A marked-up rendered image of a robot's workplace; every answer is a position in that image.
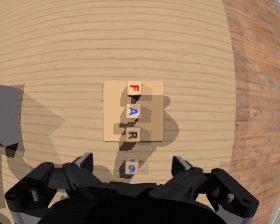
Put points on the tan square mat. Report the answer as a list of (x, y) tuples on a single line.
[(151, 122)]

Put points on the tan block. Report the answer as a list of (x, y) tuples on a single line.
[(133, 111), (134, 88), (131, 166), (132, 134)]

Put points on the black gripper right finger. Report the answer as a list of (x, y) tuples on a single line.
[(235, 204)]

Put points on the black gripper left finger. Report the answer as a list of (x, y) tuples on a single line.
[(28, 200)]

